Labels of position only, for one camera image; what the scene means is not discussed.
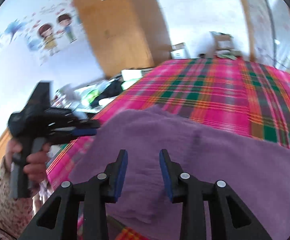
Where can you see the clear printed door curtain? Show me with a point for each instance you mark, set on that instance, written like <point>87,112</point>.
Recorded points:
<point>282,30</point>

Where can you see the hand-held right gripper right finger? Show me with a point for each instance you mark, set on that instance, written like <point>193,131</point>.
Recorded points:
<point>166,177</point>

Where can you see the black cloth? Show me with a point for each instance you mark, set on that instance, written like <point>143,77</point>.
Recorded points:
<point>110,92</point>

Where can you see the wooden wardrobe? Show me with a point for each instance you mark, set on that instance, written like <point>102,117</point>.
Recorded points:
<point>125,30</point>

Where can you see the white paper sheet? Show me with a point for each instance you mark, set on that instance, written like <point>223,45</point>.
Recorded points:
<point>132,74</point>

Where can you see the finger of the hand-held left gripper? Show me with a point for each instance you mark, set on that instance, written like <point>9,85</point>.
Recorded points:
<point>90,124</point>
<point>85,132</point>

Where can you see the purple fleece pants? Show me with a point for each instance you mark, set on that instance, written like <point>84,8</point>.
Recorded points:
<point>210,167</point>

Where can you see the green tissue pack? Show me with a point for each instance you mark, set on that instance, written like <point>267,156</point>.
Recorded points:
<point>91,96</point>

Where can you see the cartoon children wall sticker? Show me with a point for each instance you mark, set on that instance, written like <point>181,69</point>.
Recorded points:
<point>50,35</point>

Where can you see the brown cardboard box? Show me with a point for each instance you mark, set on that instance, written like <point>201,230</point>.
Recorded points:
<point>222,41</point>

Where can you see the pink plaid bed sheet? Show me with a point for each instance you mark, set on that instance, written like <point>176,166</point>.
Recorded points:
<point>210,92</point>

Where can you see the white cardboard box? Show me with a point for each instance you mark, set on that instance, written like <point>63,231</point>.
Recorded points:
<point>180,51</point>

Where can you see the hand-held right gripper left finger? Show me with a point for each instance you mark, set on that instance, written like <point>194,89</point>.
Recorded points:
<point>121,175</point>

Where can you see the person's left forearm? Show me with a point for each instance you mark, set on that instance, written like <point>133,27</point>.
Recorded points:
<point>5,210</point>

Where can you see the black curtain strip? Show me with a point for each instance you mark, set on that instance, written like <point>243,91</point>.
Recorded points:
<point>271,22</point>

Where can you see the person's left hand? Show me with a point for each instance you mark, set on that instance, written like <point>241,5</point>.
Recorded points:
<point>36,166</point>

